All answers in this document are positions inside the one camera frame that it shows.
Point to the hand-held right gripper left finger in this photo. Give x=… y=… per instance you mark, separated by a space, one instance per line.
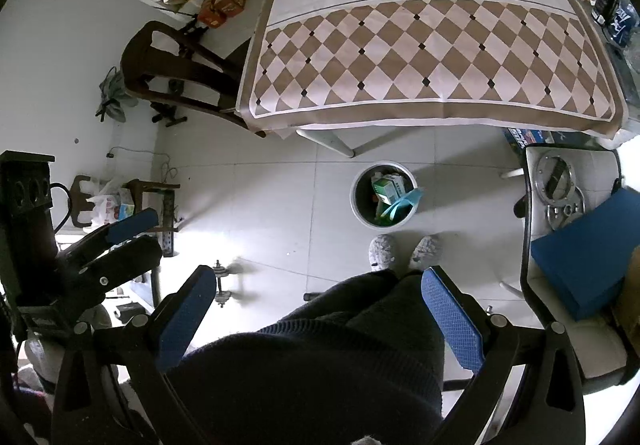
x=185 y=320

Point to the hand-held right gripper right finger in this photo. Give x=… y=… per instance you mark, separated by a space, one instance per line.
x=450 y=320

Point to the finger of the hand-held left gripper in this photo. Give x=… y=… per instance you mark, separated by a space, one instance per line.
x=130 y=225
x=130 y=257

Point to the green wrapper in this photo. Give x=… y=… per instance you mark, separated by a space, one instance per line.
x=386 y=220

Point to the white round trash bin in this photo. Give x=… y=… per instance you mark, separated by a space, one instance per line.
x=361 y=205

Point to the white green small box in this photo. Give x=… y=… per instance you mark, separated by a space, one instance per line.
x=390 y=185

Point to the white printed plastic bag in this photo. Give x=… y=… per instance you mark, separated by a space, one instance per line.
x=107 y=205

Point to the dark wooden rack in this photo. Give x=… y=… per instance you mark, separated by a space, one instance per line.
x=167 y=235

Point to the small dumbbell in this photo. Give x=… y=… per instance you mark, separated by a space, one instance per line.
x=223 y=295

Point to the grey fuzzy slipper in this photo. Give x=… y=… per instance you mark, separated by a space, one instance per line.
x=425 y=250
x=382 y=250

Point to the grey green cloth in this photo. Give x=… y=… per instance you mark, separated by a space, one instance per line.
x=117 y=95

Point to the person's dark trousers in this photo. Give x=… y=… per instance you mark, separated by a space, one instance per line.
x=310 y=365

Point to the dark wooden chair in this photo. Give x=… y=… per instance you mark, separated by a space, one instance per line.
x=150 y=70

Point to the round metal rimmed lid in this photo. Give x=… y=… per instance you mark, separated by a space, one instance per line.
x=540 y=175

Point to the blue printed box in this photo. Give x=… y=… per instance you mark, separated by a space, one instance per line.
x=525 y=137

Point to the white table leg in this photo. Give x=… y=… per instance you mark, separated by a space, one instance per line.
x=330 y=142

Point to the orange cardboard box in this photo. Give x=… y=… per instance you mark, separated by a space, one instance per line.
x=210 y=15
x=232 y=0

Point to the checkered printed tablecloth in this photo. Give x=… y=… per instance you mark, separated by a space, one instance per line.
x=400 y=40

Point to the dark blue package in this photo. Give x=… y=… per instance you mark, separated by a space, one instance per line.
x=625 y=25

